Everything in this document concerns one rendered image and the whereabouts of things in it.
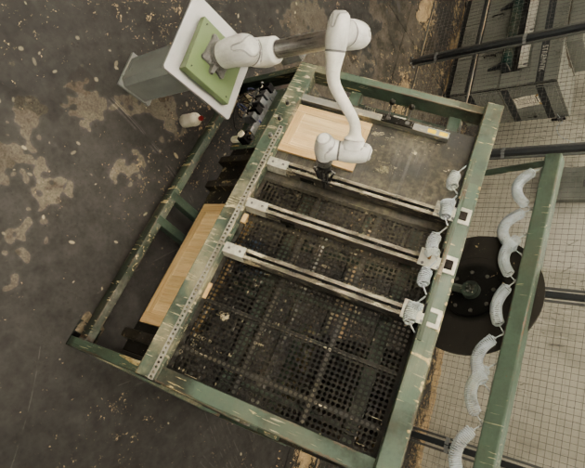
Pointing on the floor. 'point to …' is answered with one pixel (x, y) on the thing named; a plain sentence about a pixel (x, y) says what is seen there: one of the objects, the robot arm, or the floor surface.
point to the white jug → (190, 120)
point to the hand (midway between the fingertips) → (324, 183)
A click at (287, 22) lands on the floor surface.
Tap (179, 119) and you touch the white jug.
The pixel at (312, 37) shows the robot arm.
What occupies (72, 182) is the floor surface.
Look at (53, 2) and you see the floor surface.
